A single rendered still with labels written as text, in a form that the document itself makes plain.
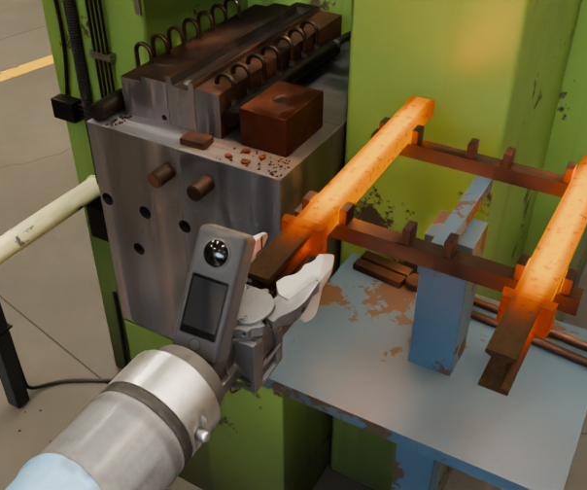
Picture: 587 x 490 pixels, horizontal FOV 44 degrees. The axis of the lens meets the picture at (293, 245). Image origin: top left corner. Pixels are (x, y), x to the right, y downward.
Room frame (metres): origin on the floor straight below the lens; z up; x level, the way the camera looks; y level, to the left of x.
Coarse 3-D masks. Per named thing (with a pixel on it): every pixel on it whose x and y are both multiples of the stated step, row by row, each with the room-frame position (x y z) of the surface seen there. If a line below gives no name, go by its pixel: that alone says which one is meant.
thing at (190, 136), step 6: (192, 132) 1.05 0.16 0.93; (198, 132) 1.05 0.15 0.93; (180, 138) 1.03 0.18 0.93; (186, 138) 1.03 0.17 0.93; (192, 138) 1.03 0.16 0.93; (198, 138) 1.03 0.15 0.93; (204, 138) 1.03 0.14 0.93; (210, 138) 1.03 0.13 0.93; (186, 144) 1.02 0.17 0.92; (192, 144) 1.02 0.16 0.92; (198, 144) 1.01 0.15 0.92; (204, 144) 1.01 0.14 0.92; (210, 144) 1.03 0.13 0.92
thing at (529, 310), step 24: (576, 192) 0.69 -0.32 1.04; (552, 216) 0.64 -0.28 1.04; (576, 216) 0.64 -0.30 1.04; (552, 240) 0.60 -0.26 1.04; (576, 240) 0.60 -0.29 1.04; (528, 264) 0.56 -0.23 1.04; (552, 264) 0.56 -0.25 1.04; (504, 288) 0.52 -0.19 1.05; (528, 288) 0.53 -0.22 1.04; (552, 288) 0.53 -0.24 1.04; (504, 312) 0.48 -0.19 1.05; (528, 312) 0.48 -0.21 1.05; (552, 312) 0.49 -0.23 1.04; (504, 336) 0.45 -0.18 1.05; (528, 336) 0.49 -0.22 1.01; (504, 360) 0.43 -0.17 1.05; (480, 384) 0.43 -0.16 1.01; (504, 384) 0.43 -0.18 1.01
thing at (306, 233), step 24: (408, 120) 0.87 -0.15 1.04; (384, 144) 0.80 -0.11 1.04; (360, 168) 0.74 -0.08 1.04; (384, 168) 0.78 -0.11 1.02; (336, 192) 0.69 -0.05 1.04; (360, 192) 0.71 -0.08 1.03; (288, 216) 0.64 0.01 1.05; (312, 216) 0.64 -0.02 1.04; (336, 216) 0.66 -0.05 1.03; (288, 240) 0.60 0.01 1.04; (312, 240) 0.61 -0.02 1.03; (264, 264) 0.56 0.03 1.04; (288, 264) 0.58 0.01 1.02; (264, 288) 0.55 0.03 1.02
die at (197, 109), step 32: (224, 32) 1.32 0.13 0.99; (320, 32) 1.33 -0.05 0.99; (160, 64) 1.19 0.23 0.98; (192, 64) 1.15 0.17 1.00; (224, 64) 1.15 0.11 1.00; (256, 64) 1.17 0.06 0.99; (288, 64) 1.23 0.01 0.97; (128, 96) 1.14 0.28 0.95; (160, 96) 1.10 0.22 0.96; (192, 96) 1.07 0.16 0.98; (224, 96) 1.06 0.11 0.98; (192, 128) 1.07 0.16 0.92; (224, 128) 1.06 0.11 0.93
